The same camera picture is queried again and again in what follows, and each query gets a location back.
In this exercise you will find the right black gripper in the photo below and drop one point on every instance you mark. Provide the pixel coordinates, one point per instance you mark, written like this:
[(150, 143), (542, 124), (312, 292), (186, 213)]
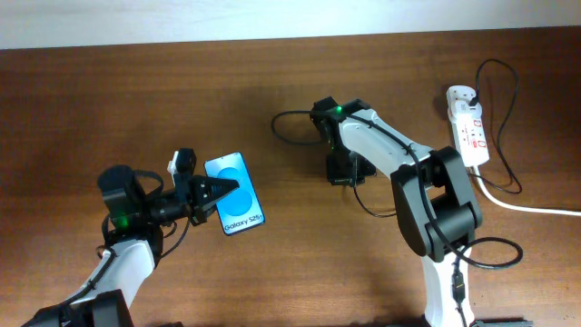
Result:
[(341, 170)]

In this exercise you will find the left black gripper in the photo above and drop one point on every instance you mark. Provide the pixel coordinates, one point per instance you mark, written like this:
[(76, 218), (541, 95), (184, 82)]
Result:
[(192, 201)]

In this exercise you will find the blue Galaxy smartphone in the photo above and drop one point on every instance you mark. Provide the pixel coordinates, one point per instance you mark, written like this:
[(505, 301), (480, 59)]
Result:
[(240, 210)]

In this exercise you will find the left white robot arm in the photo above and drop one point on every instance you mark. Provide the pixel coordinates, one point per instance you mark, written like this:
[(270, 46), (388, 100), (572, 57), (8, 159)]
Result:
[(133, 241)]

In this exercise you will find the white power strip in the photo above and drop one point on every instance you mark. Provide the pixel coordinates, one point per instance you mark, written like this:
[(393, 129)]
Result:
[(467, 125)]

